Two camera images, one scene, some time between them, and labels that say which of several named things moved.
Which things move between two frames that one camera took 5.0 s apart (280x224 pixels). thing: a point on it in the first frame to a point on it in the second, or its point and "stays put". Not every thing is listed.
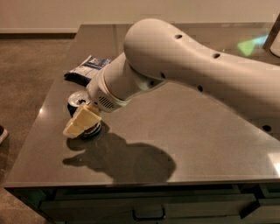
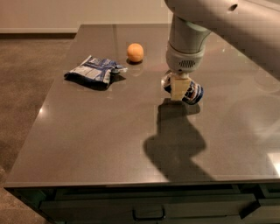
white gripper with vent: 101,96 to 183,62
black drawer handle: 150,218 stays put
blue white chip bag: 87,72 stays put
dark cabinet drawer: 154,203 stays put
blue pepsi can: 76,101 to 192,95
